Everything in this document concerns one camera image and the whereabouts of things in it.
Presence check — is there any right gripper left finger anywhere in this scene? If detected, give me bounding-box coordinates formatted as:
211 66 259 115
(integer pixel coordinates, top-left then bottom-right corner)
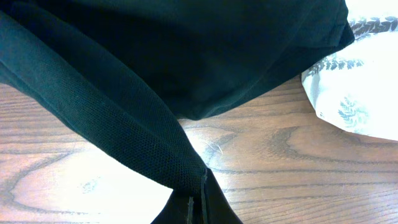
151 190 194 224

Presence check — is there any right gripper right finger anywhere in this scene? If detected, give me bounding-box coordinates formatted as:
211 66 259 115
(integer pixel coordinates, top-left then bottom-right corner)
201 168 243 224

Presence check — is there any black t-shirt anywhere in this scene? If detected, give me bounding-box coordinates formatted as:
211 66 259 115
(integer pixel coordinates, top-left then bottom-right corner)
1 0 354 195

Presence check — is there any white fern-print garment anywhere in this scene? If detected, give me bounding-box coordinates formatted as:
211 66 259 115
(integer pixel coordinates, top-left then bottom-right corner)
301 0 397 140

